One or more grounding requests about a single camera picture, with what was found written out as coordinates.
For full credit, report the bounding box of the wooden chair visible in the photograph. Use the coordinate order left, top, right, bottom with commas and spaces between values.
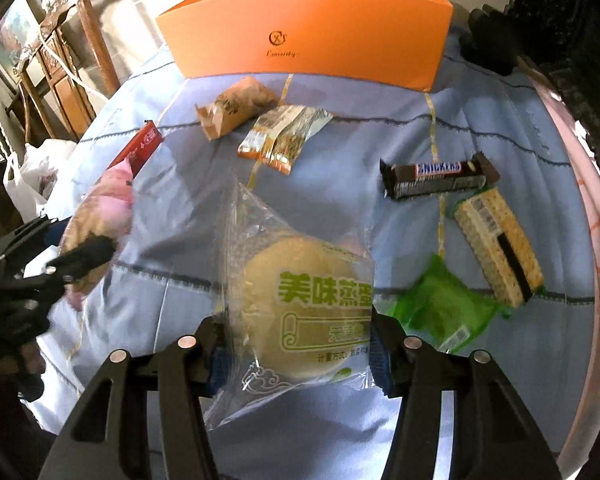
14, 0, 120, 140

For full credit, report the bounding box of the green candy packet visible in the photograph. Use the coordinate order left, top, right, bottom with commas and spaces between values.
388, 255, 503, 353

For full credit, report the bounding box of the dark carved wooden furniture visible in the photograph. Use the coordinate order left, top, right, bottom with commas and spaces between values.
460, 0, 600, 168

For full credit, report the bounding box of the person's left hand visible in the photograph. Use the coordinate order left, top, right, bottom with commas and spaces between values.
9, 340, 46, 402

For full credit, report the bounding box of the beige pink snack packet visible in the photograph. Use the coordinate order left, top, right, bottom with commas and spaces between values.
195, 76, 278, 141

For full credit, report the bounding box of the red wafer stick packet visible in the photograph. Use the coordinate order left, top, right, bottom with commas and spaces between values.
108, 120, 163, 178

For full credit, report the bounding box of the blue tablecloth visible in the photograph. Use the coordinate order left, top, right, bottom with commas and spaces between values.
33, 41, 600, 476

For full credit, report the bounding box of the orange white nutrition label packet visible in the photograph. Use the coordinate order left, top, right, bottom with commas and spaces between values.
237, 105, 334, 176

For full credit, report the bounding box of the steamed cake clear packet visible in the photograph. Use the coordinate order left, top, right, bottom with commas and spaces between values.
204, 182, 375, 428

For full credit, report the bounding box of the Snickers chocolate bar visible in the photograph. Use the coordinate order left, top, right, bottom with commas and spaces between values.
379, 152, 500, 200

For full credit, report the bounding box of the white cable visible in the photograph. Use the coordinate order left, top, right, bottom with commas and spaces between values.
36, 34, 112, 99

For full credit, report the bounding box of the white plastic bag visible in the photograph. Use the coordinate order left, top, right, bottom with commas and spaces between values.
3, 139, 78, 223

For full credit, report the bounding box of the pink bag of crackers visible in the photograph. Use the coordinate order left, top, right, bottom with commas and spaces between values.
59, 155, 136, 311

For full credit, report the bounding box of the cracker sandwich packet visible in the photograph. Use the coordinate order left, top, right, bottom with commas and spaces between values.
453, 188, 544, 308

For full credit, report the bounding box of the orange cardboard box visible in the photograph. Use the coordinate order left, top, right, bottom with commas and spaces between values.
157, 0, 453, 91

